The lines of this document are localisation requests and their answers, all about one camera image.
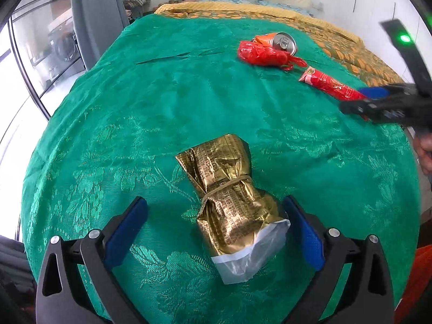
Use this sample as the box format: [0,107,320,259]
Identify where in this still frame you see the red foil snack wrapper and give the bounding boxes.
[299,67,366,102]

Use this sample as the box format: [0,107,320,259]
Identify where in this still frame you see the orange red clothing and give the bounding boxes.
[395,244,432,323]

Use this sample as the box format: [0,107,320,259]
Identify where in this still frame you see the gold foil wrapper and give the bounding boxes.
[176,134,291,285]

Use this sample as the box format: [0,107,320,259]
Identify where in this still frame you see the right hand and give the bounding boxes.
[413,133,432,176]

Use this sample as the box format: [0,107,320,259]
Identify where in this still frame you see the washing machine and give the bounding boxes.
[48,17,80,76]

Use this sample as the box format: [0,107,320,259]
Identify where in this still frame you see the red crumpled plastic bag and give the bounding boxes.
[237,40,308,71]

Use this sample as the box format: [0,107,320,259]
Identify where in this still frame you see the grey curtain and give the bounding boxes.
[71,0,129,70]

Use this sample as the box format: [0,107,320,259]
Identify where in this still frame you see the orange soda can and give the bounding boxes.
[253,32,297,56]

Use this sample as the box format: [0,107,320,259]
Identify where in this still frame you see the orange floral quilt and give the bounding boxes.
[154,1,403,86]

